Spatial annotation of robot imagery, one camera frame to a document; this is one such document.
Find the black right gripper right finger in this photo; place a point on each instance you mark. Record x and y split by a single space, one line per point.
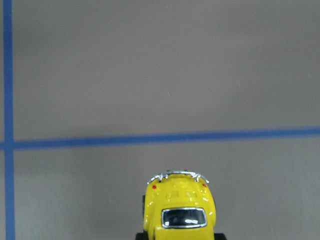
219 236

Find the yellow beetle toy car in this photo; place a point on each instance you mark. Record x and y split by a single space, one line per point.
178 205

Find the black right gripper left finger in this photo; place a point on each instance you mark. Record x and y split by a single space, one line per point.
141 236

